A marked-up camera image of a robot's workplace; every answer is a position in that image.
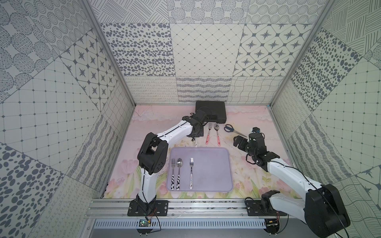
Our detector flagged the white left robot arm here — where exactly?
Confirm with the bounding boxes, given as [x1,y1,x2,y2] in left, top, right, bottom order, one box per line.
[137,107,218,207]

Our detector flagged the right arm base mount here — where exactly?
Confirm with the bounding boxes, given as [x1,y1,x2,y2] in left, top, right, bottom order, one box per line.
[244,190,287,217]

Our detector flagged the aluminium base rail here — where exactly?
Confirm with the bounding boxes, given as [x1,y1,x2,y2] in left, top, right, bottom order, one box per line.
[84,198,286,219]

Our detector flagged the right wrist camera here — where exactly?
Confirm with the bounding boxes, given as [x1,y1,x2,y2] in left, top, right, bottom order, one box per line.
[252,127,261,133]

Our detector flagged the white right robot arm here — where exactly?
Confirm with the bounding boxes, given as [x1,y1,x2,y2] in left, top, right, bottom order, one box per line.
[233,132,350,238]

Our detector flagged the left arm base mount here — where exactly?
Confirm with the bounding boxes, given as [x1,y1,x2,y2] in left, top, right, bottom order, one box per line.
[128,199,169,217]

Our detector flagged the black plastic tool case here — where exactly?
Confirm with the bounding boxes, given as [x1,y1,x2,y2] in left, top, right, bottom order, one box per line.
[195,101,227,124]

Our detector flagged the pink strawberry handle fork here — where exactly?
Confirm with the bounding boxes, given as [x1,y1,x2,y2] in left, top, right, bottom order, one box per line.
[205,123,213,145]

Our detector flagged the blue handled scissors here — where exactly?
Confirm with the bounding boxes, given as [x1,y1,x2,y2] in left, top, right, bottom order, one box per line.
[224,124,247,137]

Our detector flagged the pink strawberry handle spoon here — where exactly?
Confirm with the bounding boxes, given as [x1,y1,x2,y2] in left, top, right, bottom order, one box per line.
[214,124,221,147]

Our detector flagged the lilac plastic tray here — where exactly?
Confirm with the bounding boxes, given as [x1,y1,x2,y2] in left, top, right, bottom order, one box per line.
[167,147,233,192]

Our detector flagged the cow pattern handle spoon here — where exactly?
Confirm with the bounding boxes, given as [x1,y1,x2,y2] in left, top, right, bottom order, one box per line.
[176,158,183,190]

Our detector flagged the cow pattern handle fork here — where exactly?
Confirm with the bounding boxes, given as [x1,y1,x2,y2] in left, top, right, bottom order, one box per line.
[171,158,176,190]

